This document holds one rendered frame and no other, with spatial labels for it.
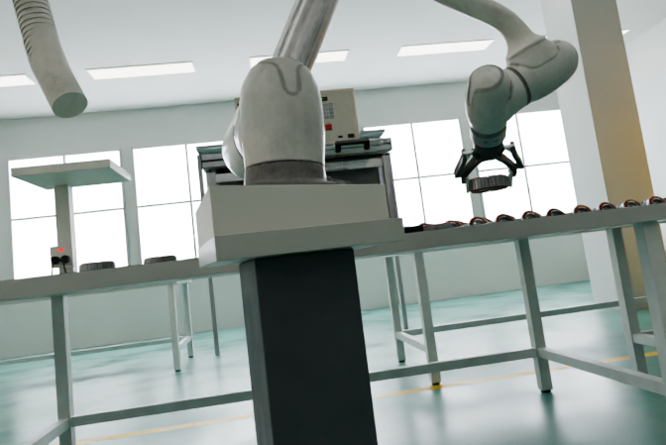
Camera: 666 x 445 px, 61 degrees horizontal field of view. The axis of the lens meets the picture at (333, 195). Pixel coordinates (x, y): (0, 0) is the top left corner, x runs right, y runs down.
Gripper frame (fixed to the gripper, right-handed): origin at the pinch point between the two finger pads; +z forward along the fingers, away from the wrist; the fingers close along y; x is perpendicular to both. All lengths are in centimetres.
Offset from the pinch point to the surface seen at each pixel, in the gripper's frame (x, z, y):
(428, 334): 17, 158, -29
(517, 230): -6.5, 17.6, 7.3
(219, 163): 29, 7, -86
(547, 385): -18, 140, 22
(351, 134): 43, 19, -42
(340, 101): 54, 13, -44
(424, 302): 32, 150, -29
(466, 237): -9.0, 13.4, -7.9
